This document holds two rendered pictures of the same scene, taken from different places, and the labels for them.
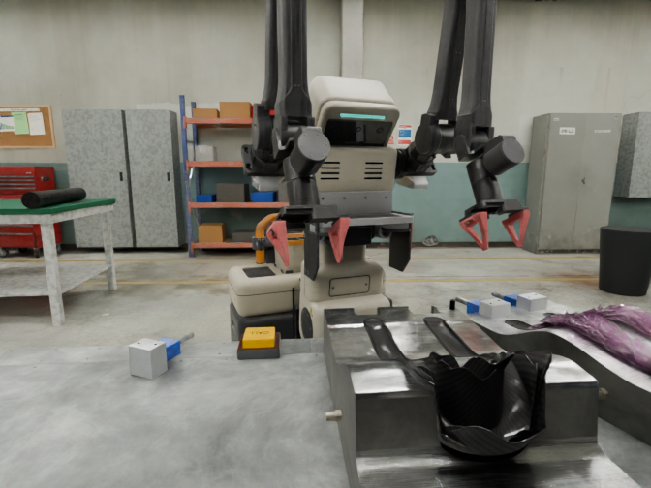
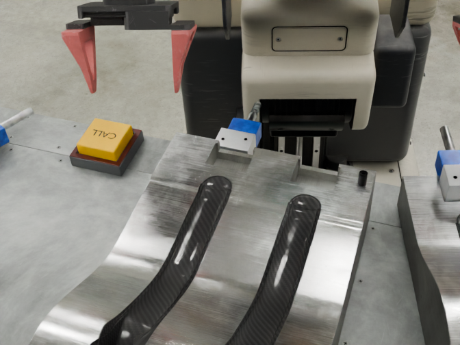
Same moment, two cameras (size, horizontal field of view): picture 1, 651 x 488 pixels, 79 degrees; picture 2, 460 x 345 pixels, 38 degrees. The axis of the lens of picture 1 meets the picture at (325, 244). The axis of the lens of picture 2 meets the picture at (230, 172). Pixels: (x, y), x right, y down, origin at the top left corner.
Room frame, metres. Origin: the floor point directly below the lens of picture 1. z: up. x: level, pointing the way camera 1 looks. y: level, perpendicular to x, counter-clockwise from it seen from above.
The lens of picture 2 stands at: (0.18, -0.34, 1.46)
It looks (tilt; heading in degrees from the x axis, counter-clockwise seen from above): 45 degrees down; 26
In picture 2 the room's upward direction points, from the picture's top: 4 degrees counter-clockwise
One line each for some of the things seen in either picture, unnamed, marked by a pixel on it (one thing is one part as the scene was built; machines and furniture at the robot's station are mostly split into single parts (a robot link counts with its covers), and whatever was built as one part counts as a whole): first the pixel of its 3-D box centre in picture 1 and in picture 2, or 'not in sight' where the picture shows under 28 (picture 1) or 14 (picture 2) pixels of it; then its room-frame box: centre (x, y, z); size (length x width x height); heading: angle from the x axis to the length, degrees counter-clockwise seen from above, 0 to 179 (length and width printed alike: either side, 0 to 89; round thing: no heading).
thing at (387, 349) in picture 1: (439, 344); (216, 290); (0.51, -0.16, 0.92); 0.35 x 0.16 x 0.09; 5
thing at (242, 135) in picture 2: not in sight; (245, 131); (0.83, -0.05, 0.83); 0.13 x 0.05 x 0.05; 5
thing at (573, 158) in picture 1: (570, 185); not in sight; (5.78, -3.53, 0.98); 1.00 x 0.47 x 1.95; 92
